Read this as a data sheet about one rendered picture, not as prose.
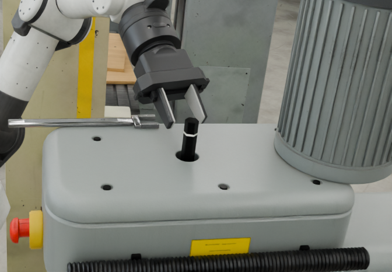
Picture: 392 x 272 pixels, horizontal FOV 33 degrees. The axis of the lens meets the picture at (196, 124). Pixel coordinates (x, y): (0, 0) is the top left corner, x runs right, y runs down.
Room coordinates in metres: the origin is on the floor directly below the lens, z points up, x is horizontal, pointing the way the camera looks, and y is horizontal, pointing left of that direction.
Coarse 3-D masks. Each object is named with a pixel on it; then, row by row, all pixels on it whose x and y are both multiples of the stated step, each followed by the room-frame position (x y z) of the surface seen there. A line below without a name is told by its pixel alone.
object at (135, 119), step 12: (12, 120) 0.94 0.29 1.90; (24, 120) 0.95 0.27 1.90; (36, 120) 0.95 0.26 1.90; (48, 120) 0.96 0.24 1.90; (60, 120) 0.96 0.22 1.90; (72, 120) 0.97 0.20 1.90; (84, 120) 0.97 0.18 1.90; (96, 120) 0.98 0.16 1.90; (108, 120) 0.99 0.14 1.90; (120, 120) 0.99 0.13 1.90; (132, 120) 1.00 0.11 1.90; (144, 120) 1.02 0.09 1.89
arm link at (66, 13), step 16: (48, 0) 1.23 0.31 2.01; (64, 0) 1.21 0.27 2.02; (80, 0) 1.17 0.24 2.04; (48, 16) 1.23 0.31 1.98; (64, 16) 1.25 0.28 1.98; (80, 16) 1.21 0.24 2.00; (96, 16) 1.17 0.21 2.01; (48, 32) 1.25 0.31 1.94; (64, 32) 1.25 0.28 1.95; (80, 32) 1.26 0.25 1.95
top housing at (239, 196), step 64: (64, 128) 0.95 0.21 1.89; (128, 128) 0.98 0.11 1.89; (256, 128) 1.04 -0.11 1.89; (64, 192) 0.77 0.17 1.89; (128, 192) 0.79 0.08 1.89; (192, 192) 0.81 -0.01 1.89; (256, 192) 0.83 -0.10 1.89; (320, 192) 0.85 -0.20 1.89; (64, 256) 0.75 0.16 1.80; (128, 256) 0.76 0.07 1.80
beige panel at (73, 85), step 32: (96, 32) 2.58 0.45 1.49; (64, 64) 2.54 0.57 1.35; (96, 64) 2.58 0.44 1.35; (32, 96) 2.50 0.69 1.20; (64, 96) 2.54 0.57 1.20; (96, 96) 2.58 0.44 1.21; (32, 128) 2.51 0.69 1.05; (32, 160) 2.51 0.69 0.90; (32, 192) 2.51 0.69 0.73; (32, 256) 2.51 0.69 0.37
